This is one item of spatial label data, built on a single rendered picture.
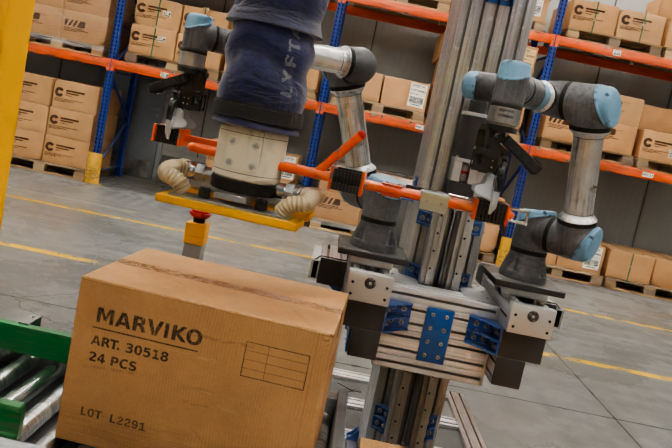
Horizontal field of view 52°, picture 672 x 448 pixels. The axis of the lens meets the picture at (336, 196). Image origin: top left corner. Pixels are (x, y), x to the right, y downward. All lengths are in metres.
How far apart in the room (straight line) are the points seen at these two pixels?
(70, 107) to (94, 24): 1.10
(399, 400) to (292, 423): 0.84
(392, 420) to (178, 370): 1.01
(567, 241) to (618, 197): 8.74
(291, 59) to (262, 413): 0.82
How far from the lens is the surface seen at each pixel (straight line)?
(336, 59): 2.03
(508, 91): 1.65
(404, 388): 2.40
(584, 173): 2.13
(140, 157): 10.47
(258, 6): 1.62
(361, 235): 2.17
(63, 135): 9.49
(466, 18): 2.39
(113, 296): 1.67
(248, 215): 1.57
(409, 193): 1.64
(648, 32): 9.62
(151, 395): 1.70
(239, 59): 1.63
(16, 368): 2.20
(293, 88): 1.63
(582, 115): 2.08
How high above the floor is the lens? 1.41
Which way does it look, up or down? 6 degrees down
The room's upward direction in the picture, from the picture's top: 12 degrees clockwise
